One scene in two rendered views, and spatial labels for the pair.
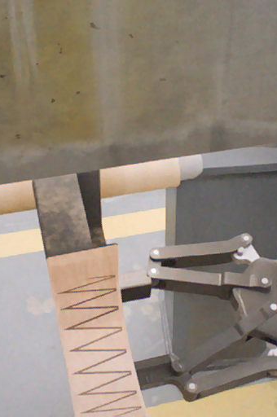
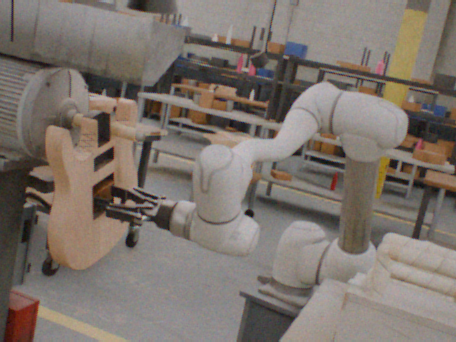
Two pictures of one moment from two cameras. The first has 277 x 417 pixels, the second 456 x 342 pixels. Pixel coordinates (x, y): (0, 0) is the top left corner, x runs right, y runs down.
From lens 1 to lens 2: 1.24 m
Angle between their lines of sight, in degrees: 42
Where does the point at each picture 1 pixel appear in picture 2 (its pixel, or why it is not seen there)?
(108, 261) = (94, 125)
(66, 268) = (84, 122)
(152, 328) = not seen: outside the picture
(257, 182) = (281, 323)
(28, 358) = not seen: outside the picture
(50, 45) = (83, 43)
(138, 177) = (124, 130)
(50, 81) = (82, 49)
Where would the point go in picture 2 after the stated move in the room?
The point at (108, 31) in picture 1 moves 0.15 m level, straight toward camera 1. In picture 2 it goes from (92, 43) to (41, 34)
